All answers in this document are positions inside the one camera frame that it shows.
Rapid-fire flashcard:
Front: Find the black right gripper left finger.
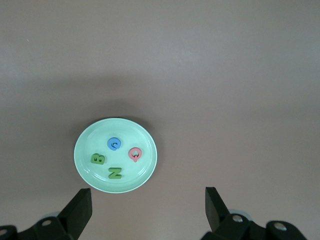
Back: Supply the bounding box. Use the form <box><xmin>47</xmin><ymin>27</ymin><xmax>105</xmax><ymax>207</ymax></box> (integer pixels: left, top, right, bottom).
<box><xmin>0</xmin><ymin>188</ymin><xmax>93</xmax><ymax>240</ymax></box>

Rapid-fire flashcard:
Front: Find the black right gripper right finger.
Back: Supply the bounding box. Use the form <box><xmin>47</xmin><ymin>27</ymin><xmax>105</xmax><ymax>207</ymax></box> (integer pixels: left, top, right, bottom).
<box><xmin>199</xmin><ymin>186</ymin><xmax>308</xmax><ymax>240</ymax></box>

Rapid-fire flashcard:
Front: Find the green letter B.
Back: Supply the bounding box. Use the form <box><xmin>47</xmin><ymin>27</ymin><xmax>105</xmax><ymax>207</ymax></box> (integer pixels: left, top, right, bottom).
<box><xmin>90</xmin><ymin>152</ymin><xmax>106</xmax><ymax>166</ymax></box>

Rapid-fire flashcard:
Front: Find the green letter N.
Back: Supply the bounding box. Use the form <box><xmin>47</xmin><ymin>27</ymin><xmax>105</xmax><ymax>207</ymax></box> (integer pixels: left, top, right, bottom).
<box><xmin>108</xmin><ymin>166</ymin><xmax>123</xmax><ymax>180</ymax></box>

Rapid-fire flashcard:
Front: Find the blue letter C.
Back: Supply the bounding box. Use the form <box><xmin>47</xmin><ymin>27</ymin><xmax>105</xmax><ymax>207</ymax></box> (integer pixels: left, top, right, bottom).
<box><xmin>107</xmin><ymin>137</ymin><xmax>122</xmax><ymax>152</ymax></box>

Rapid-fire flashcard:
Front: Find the pink letter Q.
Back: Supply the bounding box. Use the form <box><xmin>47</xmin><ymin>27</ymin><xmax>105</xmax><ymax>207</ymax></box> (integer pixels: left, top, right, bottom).
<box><xmin>128</xmin><ymin>147</ymin><xmax>142</xmax><ymax>163</ymax></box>

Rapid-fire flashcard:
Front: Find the green plate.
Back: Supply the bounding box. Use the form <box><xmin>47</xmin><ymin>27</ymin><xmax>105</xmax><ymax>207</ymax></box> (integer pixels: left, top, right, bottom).
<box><xmin>73</xmin><ymin>117</ymin><xmax>158</xmax><ymax>194</ymax></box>

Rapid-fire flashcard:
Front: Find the brown table cover sheet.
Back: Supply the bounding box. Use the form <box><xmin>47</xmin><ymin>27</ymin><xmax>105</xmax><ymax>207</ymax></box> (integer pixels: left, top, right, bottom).
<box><xmin>0</xmin><ymin>0</ymin><xmax>320</xmax><ymax>240</ymax></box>

